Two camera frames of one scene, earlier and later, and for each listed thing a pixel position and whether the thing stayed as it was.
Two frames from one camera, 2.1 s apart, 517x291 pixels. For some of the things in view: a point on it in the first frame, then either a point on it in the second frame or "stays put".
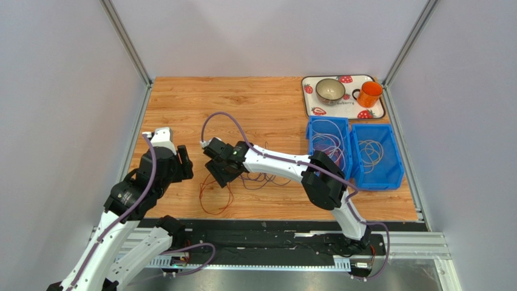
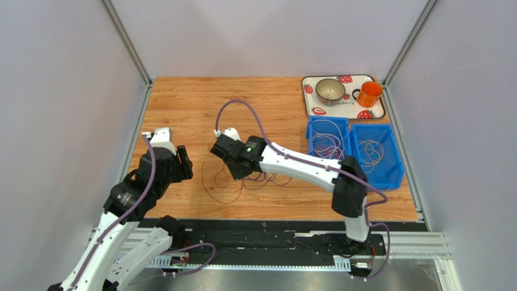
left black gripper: [185, 168] stays put
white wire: [327, 136] stays put
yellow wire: [371, 153] stays put
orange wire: [202, 183] -> [224, 167]
